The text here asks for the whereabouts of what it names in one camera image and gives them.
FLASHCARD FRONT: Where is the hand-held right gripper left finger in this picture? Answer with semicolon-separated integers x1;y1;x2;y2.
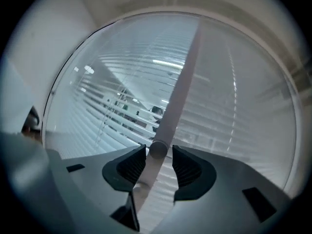
46;144;147;234

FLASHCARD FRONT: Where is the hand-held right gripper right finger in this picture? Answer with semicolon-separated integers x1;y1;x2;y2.
152;144;292;234

